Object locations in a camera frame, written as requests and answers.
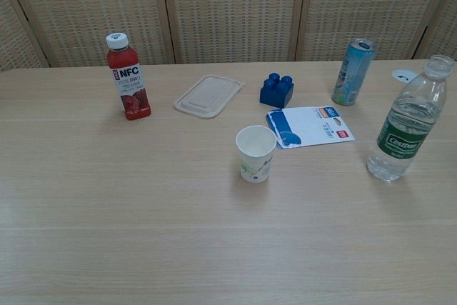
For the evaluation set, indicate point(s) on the transparent plastic water bottle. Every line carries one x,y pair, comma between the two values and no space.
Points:
400,140

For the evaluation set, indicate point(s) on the small white paper cup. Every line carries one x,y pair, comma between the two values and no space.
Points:
254,165

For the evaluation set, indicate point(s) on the beige plastic container lid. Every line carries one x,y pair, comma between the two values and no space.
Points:
207,96

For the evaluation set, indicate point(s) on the woven folding screen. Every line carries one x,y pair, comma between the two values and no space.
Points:
232,12

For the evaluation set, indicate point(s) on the blue toy building brick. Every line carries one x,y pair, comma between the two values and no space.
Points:
275,95

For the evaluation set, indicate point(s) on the blue white card package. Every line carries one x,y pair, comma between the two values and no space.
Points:
310,126

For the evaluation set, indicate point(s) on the light blue drink can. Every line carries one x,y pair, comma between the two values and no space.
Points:
351,76

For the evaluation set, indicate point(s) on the red juice bottle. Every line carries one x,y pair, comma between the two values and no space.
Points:
129,80

